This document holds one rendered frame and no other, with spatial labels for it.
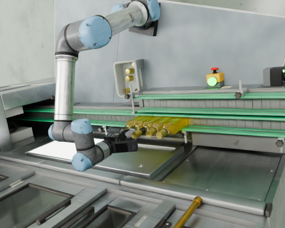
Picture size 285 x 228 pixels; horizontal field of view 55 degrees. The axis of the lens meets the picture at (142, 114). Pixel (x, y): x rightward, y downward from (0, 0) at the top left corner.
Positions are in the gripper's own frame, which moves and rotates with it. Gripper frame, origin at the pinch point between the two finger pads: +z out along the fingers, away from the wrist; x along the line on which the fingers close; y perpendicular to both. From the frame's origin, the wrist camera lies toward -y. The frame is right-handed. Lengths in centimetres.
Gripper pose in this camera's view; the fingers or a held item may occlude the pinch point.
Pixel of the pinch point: (135, 135)
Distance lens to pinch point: 131.6
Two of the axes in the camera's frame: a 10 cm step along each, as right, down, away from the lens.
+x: 1.2, 9.7, 2.3
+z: 5.5, -2.6, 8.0
